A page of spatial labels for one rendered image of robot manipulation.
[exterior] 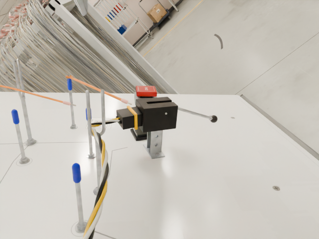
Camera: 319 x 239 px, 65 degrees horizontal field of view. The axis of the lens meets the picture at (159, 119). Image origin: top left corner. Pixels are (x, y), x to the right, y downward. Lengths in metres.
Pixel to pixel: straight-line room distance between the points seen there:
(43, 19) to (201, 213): 0.86
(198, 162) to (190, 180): 0.05
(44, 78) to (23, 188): 0.76
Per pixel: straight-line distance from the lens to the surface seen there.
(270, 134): 0.56
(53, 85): 1.11
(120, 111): 0.38
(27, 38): 1.05
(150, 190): 0.35
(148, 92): 0.61
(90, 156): 0.42
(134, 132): 0.47
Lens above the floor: 1.28
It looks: 24 degrees down
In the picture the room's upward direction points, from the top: 48 degrees counter-clockwise
